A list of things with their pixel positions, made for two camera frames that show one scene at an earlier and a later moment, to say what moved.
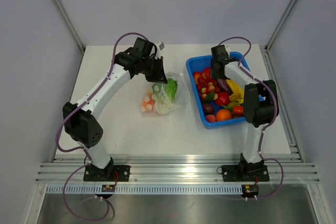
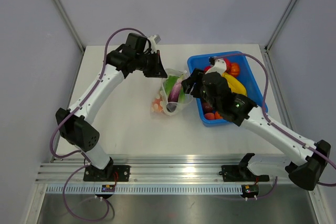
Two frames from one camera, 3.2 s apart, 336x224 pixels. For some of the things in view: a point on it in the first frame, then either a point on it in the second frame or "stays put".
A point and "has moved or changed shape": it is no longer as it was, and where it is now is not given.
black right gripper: [213, 73] to [195, 77]
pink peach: [148, 102] to [156, 106]
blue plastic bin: [195, 64] stays put
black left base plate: [110, 172] stays put
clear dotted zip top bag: [161, 98] has moved or changed shape
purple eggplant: [223, 86] has moved or changed shape
